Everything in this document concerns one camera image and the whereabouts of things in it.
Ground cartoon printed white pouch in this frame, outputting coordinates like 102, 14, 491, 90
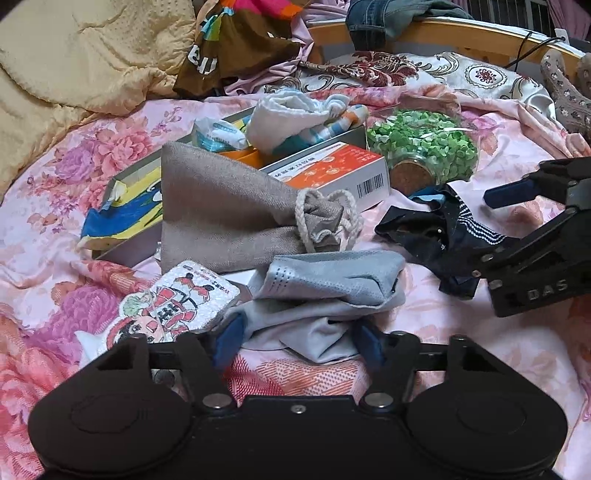
76, 261, 241, 361

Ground pastel striped white towel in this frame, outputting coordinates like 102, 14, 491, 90
246, 90, 370, 153

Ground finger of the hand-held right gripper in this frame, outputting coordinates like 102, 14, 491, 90
484, 157, 591, 208
480, 203, 591, 281

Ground pink floral blanket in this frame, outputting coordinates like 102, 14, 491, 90
0, 88, 591, 480

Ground grey face mask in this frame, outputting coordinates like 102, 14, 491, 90
240, 250, 407, 363

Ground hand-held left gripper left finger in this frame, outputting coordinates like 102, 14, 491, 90
92, 314, 245, 411

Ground blue and white tissue packet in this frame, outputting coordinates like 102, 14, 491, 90
191, 117, 252, 153

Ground navy striped cloth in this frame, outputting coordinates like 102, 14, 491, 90
375, 184, 515, 297

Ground jar of green beads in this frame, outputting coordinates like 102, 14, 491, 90
366, 108, 479, 195

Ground beige dotted blanket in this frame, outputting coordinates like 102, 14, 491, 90
0, 0, 199, 199

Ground orange and white carton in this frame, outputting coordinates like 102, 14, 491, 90
261, 142, 391, 214

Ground grey patterned sock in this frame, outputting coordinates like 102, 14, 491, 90
540, 48, 591, 137

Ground grey drawstring pouch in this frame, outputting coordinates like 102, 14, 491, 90
159, 141, 365, 274

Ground wooden bed frame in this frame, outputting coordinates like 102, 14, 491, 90
307, 18, 591, 65

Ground grey box with frog print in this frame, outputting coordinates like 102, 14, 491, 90
78, 104, 370, 268

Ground barred window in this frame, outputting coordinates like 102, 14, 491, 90
455, 0, 552, 26

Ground brown colourful striped cloth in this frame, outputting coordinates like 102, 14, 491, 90
173, 0, 305, 97

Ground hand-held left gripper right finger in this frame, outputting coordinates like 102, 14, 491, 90
353, 320, 504, 411

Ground orange cup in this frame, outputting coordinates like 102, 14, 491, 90
221, 147, 269, 169

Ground blue jeans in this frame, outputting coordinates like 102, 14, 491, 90
346, 0, 472, 40

